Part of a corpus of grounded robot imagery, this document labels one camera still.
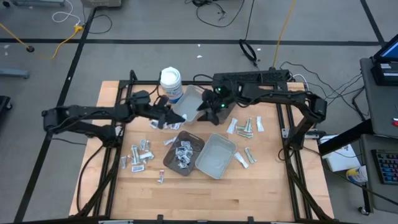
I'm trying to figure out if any black keyboard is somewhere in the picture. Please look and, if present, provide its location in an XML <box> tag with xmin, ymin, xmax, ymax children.
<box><xmin>371</xmin><ymin>149</ymin><xmax>398</xmax><ymax>185</ymax></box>

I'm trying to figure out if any white floor cable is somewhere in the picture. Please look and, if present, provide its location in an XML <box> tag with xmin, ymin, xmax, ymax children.
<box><xmin>51</xmin><ymin>0</ymin><xmax>82</xmax><ymax>26</ymax></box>

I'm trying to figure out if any black coiled cable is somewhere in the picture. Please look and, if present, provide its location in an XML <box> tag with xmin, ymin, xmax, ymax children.
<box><xmin>238</xmin><ymin>0</ymin><xmax>259</xmax><ymax>68</ymax></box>

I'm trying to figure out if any white wipes canister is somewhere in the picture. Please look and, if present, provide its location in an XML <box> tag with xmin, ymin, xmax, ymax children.
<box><xmin>159</xmin><ymin>66</ymin><xmax>184</xmax><ymax>105</ymax></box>

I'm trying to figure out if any black floor cable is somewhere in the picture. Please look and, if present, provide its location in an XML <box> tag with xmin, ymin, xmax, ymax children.
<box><xmin>81</xmin><ymin>0</ymin><xmax>113</xmax><ymax>35</ymax></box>
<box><xmin>185</xmin><ymin>0</ymin><xmax>246</xmax><ymax>29</ymax></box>

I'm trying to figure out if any yellow extension cable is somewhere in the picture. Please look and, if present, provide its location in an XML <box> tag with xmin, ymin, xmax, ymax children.
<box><xmin>0</xmin><ymin>23</ymin><xmax>85</xmax><ymax>60</ymax></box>

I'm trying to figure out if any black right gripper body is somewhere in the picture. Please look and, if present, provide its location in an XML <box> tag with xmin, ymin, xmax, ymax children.
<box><xmin>212</xmin><ymin>82</ymin><xmax>238</xmax><ymax>111</ymax></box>

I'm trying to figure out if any grey plastic bin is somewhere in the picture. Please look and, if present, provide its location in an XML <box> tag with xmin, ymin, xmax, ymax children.
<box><xmin>195</xmin><ymin>133</ymin><xmax>238</xmax><ymax>180</ymax></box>
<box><xmin>171</xmin><ymin>84</ymin><xmax>206</xmax><ymax>126</ymax></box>

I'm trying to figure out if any black laptop computer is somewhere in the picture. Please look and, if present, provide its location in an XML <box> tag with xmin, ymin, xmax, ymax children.
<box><xmin>370</xmin><ymin>42</ymin><xmax>398</xmax><ymax>86</ymax></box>

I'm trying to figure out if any grey metal bar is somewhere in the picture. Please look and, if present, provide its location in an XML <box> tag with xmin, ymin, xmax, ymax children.
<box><xmin>0</xmin><ymin>68</ymin><xmax>30</xmax><ymax>80</ymax></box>

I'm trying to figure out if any brown translucent plastic bin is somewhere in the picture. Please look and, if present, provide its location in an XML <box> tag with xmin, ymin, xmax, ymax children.
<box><xmin>162</xmin><ymin>131</ymin><xmax>206</xmax><ymax>178</ymax></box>
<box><xmin>203</xmin><ymin>93</ymin><xmax>242</xmax><ymax>125</ymax></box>

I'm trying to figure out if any yellow hanging cable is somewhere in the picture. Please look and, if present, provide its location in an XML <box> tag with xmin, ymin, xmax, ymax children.
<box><xmin>272</xmin><ymin>0</ymin><xmax>297</xmax><ymax>68</ymax></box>

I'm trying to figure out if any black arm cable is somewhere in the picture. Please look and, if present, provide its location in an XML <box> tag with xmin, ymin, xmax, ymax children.
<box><xmin>75</xmin><ymin>144</ymin><xmax>105</xmax><ymax>216</ymax></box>

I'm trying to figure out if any black cable bundle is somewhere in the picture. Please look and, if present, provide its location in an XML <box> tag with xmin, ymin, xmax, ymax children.
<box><xmin>279</xmin><ymin>60</ymin><xmax>371</xmax><ymax>121</ymax></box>

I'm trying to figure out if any grey desk with black legs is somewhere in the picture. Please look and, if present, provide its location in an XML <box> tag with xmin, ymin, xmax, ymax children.
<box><xmin>318</xmin><ymin>119</ymin><xmax>398</xmax><ymax>215</ymax></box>

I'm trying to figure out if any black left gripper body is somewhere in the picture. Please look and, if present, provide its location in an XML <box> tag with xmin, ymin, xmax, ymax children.
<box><xmin>148</xmin><ymin>94</ymin><xmax>172</xmax><ymax>118</ymax></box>

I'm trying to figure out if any grey metal base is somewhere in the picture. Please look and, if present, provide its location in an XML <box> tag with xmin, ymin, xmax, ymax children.
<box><xmin>11</xmin><ymin>0</ymin><xmax>66</xmax><ymax>7</ymax></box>

